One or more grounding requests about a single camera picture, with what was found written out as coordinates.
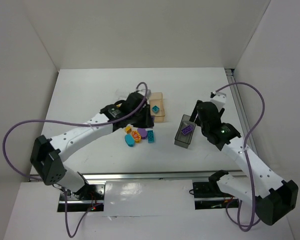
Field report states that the teal small lego brick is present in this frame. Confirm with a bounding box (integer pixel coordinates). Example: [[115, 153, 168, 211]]
[[151, 105, 160, 114]]

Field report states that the purple long lego brick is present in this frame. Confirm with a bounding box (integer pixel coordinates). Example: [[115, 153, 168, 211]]
[[181, 124, 194, 136]]

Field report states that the teal long lego brick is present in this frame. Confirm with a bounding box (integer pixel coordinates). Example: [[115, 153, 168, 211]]
[[147, 130, 155, 143]]

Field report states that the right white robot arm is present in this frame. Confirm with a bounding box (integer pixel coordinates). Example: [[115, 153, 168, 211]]
[[194, 100, 299, 226]]

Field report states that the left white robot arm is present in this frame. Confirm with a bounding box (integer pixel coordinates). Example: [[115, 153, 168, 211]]
[[30, 91, 154, 195]]

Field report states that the purple oval lego piece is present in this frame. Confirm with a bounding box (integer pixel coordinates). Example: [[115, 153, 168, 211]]
[[137, 128, 148, 140]]

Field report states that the orange translucent container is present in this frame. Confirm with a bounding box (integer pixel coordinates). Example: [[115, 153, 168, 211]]
[[149, 92, 165, 123]]

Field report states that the small yellow lego brick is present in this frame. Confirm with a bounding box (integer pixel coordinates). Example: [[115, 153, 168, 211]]
[[124, 126, 132, 134]]

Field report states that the yellow oval printed lego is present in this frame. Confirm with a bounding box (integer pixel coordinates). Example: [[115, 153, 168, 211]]
[[131, 130, 142, 143]]

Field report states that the teal oval lego piece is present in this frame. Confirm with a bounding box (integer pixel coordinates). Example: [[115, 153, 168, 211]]
[[124, 134, 136, 147]]

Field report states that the dark grey translucent container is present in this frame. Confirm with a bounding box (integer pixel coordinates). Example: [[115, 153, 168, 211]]
[[174, 114, 196, 149]]

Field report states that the clear plastic container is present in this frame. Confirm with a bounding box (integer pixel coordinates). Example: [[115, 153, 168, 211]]
[[115, 89, 130, 100]]

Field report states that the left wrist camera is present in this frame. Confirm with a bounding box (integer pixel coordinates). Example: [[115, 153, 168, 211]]
[[138, 88, 152, 100]]

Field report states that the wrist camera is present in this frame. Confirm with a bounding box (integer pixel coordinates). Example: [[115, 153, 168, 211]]
[[138, 88, 152, 100], [210, 92, 227, 110]]

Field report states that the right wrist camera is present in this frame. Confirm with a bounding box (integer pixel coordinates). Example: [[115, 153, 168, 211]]
[[210, 92, 227, 110]]

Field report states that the aluminium front rail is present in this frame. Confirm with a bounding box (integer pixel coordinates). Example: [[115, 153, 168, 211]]
[[28, 170, 248, 181]]

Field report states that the aluminium rail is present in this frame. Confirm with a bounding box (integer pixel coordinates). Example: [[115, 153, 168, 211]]
[[224, 67, 260, 148], [28, 170, 248, 181]]

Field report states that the aluminium right rail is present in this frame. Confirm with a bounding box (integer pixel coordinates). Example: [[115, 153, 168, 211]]
[[224, 67, 260, 148]]

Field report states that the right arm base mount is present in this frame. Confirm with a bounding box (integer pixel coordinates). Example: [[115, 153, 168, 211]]
[[188, 170, 239, 210]]

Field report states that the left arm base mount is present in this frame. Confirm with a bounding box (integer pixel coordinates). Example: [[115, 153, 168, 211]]
[[66, 182, 106, 213]]

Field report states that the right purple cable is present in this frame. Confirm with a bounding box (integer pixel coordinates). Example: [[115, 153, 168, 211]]
[[213, 82, 266, 232]]

